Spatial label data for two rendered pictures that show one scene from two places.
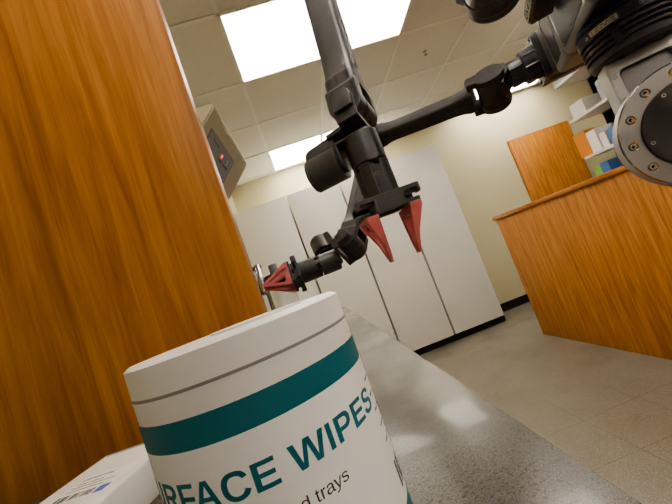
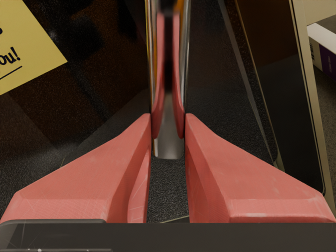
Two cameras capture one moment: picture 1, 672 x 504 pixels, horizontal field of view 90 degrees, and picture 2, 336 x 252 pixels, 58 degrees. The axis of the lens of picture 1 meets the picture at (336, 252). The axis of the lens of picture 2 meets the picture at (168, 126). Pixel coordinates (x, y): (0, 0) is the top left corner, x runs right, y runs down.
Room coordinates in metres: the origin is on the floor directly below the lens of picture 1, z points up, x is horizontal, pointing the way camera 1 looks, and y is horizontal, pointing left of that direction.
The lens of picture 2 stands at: (0.92, 0.10, 1.21)
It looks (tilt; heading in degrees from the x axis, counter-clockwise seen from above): 34 degrees down; 112
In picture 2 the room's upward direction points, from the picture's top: 28 degrees counter-clockwise
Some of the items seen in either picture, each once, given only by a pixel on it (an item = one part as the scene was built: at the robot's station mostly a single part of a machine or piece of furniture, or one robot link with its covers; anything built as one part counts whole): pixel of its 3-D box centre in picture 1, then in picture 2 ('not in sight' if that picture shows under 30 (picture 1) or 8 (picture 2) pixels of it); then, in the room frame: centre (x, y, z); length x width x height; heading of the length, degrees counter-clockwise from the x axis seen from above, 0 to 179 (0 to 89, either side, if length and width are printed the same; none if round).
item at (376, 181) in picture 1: (378, 186); not in sight; (0.52, -0.10, 1.21); 0.10 x 0.07 x 0.07; 95
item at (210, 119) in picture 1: (216, 163); not in sight; (0.80, 0.20, 1.46); 0.32 x 0.12 x 0.10; 5
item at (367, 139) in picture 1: (361, 152); not in sight; (0.52, -0.09, 1.27); 0.07 x 0.06 x 0.07; 64
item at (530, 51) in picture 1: (525, 67); not in sight; (0.87, -0.64, 1.45); 0.09 x 0.08 x 0.12; 155
